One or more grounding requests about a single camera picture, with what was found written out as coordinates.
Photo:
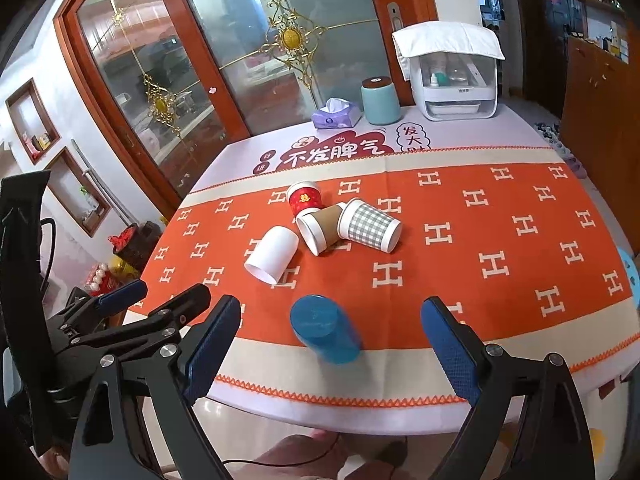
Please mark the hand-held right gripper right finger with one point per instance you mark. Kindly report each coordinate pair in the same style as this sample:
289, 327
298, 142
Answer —
450, 352

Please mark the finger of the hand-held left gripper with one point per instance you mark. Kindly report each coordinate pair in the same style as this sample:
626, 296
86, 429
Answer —
122, 295
182, 302

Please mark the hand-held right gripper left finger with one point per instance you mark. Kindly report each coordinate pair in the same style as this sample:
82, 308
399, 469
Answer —
210, 347

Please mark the blue cup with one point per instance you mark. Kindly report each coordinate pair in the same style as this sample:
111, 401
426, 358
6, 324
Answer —
325, 332

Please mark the white paper cup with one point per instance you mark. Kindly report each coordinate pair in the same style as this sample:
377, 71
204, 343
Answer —
272, 255

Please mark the grey checked paper cup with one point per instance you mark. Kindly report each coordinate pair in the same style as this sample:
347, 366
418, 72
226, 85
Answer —
370, 225

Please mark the brown paper cup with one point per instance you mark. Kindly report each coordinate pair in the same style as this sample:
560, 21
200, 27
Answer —
320, 227

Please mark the red paper cup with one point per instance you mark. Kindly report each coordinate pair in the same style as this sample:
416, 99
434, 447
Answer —
304, 200

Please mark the red box with white balls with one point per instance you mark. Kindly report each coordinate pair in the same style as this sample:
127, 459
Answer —
102, 280

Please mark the yellow bottle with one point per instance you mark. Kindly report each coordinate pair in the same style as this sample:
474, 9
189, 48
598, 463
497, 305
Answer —
122, 267

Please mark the dark basket with red items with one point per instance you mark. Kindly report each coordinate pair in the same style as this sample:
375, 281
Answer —
134, 245

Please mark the orange patterned tablecloth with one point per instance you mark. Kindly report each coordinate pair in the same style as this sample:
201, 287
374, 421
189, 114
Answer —
475, 260
450, 135

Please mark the blue stool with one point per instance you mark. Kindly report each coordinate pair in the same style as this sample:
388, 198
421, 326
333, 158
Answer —
631, 272

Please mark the glass sliding door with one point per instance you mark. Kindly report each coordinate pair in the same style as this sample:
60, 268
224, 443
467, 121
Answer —
300, 35
150, 90

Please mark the purple tissue box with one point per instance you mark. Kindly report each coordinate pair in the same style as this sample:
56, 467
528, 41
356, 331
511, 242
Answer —
336, 114

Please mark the teal canister with brown lid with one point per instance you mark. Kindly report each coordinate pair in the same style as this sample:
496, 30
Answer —
381, 102

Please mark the white countertop appliance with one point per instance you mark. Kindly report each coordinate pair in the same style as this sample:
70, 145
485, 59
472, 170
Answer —
455, 90

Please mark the wooden cabinet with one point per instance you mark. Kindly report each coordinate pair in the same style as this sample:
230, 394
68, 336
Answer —
605, 125

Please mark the white folded cloth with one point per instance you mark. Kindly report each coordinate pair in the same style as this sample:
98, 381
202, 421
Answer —
447, 40

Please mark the wooden wall niche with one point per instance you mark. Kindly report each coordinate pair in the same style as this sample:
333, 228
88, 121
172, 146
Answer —
80, 192
32, 122

